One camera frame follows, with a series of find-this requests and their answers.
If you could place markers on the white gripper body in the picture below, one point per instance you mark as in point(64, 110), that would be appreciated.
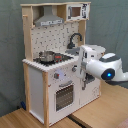
point(86, 53)

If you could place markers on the small steel pot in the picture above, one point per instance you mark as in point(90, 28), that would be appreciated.
point(46, 56)

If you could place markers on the white oven door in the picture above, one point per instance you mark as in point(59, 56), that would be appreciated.
point(63, 99)

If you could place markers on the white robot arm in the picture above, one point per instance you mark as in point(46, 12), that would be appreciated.
point(93, 61)

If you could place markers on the wooden toy kitchen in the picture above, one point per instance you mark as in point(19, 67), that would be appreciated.
point(38, 77)

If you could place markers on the grey sink basin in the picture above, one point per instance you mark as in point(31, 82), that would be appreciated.
point(74, 51)

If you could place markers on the black toy faucet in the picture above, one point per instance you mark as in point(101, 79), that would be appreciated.
point(72, 41)

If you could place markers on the right red stove knob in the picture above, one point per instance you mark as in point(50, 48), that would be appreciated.
point(74, 69)

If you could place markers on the red stove knob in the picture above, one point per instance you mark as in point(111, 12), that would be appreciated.
point(74, 69)
point(56, 76)

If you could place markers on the black stovetop with red burners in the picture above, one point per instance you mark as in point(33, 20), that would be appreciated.
point(57, 59)

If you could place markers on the white cabinet door with dispenser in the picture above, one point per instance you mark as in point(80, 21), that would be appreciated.
point(90, 90)

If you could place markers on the green backdrop curtain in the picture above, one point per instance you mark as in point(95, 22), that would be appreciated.
point(107, 27)

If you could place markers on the left red stove knob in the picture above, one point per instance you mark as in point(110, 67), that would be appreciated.
point(56, 76)

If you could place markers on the toy microwave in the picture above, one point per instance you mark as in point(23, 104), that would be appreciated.
point(78, 11)

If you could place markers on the grey range hood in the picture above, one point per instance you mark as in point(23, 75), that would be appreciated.
point(48, 18)

